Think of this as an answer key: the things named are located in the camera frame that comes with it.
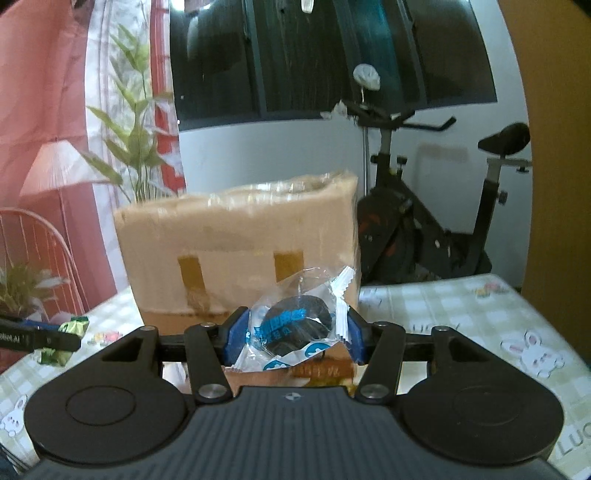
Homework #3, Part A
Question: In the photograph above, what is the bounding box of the cardboard box with plastic liner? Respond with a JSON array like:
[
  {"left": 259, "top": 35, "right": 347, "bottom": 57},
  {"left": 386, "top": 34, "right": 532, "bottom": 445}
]
[{"left": 113, "top": 172, "right": 361, "bottom": 393}]

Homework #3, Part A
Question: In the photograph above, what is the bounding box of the clear dark cookie packet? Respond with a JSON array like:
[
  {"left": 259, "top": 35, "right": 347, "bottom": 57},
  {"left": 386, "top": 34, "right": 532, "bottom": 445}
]
[{"left": 233, "top": 265, "right": 356, "bottom": 372}]

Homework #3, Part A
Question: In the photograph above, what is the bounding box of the checkered tablecloth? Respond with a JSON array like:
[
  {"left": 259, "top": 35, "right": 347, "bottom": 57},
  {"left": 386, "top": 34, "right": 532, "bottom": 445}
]
[{"left": 0, "top": 272, "right": 591, "bottom": 480}]

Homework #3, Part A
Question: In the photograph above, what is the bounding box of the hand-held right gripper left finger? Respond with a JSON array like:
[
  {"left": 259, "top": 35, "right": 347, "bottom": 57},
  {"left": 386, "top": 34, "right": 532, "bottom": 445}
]
[{"left": 99, "top": 307, "right": 252, "bottom": 402}]

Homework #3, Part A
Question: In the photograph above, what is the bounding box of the thin metal pole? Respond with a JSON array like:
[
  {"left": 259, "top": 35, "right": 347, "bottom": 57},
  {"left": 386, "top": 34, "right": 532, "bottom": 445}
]
[{"left": 362, "top": 88, "right": 370, "bottom": 195}]

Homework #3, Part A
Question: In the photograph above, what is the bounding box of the white cap on pole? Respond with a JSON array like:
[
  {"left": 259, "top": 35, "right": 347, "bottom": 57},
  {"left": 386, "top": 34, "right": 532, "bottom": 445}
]
[{"left": 353, "top": 65, "right": 382, "bottom": 90}]

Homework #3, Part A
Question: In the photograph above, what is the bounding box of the green snack packet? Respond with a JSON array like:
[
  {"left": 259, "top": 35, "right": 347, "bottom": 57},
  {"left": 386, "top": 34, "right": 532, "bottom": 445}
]
[{"left": 37, "top": 316, "right": 89, "bottom": 365}]

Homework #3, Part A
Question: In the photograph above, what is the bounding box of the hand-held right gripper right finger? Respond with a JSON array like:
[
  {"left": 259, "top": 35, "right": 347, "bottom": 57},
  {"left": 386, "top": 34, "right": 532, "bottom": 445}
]
[{"left": 346, "top": 307, "right": 497, "bottom": 402}]

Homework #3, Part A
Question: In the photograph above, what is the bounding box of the dark window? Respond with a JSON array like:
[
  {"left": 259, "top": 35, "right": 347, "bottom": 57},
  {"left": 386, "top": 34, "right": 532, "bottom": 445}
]
[{"left": 168, "top": 0, "right": 498, "bottom": 132}]

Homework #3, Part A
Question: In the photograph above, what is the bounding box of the black exercise bike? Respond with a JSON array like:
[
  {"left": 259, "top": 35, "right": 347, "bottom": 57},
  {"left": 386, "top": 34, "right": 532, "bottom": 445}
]
[{"left": 344, "top": 100, "right": 532, "bottom": 284}]

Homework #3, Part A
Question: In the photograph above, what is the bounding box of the wooden door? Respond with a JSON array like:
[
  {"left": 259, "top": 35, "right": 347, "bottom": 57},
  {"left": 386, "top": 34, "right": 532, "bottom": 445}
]
[{"left": 499, "top": 0, "right": 591, "bottom": 333}]

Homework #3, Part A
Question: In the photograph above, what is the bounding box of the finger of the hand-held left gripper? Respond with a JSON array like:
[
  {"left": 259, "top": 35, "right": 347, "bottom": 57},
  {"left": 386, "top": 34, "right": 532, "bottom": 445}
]
[{"left": 25, "top": 322, "right": 80, "bottom": 352}]

